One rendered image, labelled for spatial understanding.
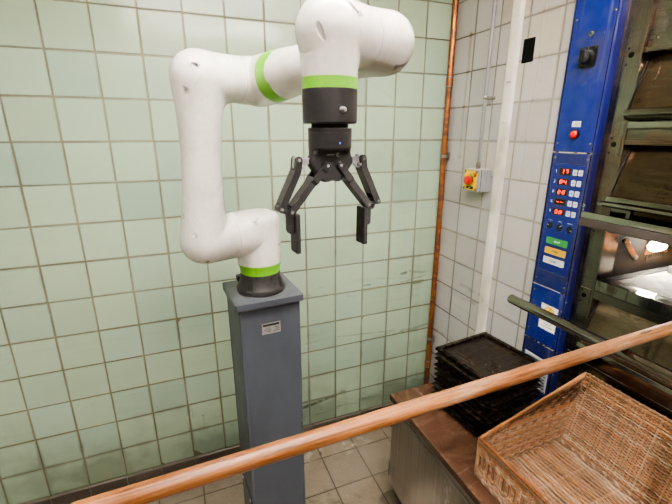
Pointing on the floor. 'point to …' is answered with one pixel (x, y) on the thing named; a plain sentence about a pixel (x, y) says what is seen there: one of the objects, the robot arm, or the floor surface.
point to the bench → (433, 458)
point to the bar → (593, 339)
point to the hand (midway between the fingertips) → (330, 241)
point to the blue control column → (586, 87)
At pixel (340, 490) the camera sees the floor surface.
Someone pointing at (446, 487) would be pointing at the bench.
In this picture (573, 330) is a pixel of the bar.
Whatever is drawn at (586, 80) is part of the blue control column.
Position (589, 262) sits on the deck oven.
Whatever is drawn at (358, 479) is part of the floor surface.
